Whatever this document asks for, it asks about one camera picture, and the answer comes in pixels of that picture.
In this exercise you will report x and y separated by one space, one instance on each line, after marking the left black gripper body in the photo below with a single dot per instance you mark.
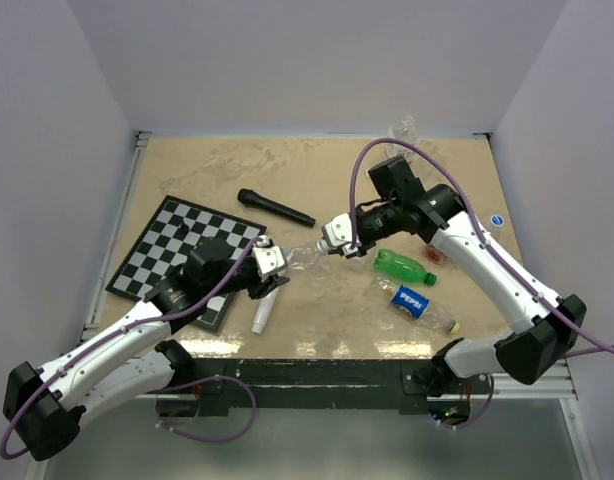
244 278

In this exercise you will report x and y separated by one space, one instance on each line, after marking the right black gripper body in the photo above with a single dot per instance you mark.
378 223

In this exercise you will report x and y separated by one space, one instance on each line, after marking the white label tea bottle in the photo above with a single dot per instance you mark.
404 130

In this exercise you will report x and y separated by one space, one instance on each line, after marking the blue Pocari Sweat cap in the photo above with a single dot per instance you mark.
496 221

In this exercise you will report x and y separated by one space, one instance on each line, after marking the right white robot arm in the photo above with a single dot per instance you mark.
543 323

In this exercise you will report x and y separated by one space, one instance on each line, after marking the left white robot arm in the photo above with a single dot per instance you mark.
47 406

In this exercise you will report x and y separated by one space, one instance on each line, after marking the green plastic bottle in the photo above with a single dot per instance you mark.
403 268

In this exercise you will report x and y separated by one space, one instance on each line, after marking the red label tea bottle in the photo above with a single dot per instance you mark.
434 255

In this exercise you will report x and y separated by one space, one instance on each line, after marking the Pepsi label clear bottle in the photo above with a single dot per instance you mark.
420 309

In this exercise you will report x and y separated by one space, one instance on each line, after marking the white microphone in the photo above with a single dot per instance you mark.
263 312

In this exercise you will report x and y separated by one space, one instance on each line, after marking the black microphone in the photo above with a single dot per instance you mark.
252 199

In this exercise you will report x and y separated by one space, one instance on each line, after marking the black white chessboard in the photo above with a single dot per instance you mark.
143 273

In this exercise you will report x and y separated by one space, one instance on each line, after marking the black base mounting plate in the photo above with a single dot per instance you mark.
402 385

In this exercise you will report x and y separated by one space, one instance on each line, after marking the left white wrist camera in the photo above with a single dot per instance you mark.
269 258

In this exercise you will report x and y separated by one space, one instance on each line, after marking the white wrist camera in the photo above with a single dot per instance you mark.
337 237
269 258

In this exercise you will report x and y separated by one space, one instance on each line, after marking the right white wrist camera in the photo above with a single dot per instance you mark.
337 237

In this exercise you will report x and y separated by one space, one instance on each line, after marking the aluminium frame rail left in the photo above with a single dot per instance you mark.
97 299

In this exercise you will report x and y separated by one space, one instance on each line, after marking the aluminium frame rail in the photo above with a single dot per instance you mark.
555 383
97 299

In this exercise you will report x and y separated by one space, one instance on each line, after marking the aluminium frame rail right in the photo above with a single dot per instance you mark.
555 383

